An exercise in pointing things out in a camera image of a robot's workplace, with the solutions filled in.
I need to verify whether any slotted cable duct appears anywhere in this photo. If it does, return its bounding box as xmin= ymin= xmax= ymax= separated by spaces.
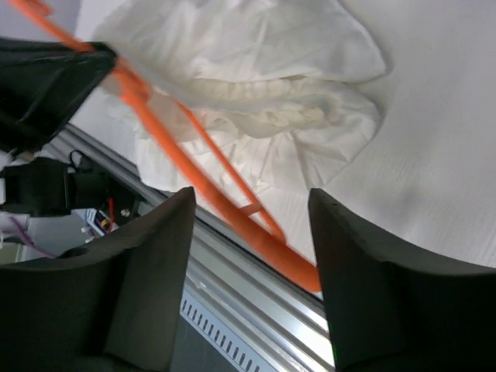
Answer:
xmin=180 ymin=290 xmax=275 ymax=372

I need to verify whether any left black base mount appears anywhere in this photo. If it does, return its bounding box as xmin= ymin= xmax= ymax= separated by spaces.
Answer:
xmin=69 ymin=150 xmax=142 ymax=237

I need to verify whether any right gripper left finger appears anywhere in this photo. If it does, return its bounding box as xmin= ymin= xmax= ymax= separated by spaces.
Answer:
xmin=1 ymin=188 xmax=196 ymax=371

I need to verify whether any white cloth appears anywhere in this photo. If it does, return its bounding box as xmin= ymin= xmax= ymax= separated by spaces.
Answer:
xmin=92 ymin=1 xmax=387 ymax=193

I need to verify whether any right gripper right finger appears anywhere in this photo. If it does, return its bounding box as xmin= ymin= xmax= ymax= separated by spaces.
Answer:
xmin=308 ymin=189 xmax=495 ymax=371

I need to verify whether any orange plastic hanger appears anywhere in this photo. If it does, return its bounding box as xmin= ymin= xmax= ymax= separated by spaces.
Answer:
xmin=11 ymin=1 xmax=321 ymax=292

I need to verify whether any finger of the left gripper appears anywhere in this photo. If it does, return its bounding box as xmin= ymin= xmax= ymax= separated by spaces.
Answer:
xmin=1 ymin=38 xmax=116 ymax=153

